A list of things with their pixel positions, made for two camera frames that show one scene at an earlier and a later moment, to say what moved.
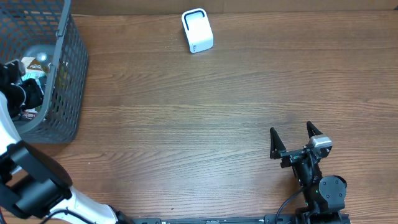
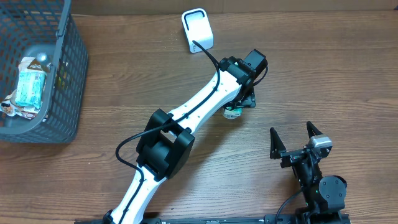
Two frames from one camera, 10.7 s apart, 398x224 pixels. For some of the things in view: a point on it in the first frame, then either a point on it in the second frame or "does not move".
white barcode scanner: [198, 29] does not move
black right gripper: [290, 156] does not move
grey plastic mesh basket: [25, 22] does not move
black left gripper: [37, 100] → [246, 98]
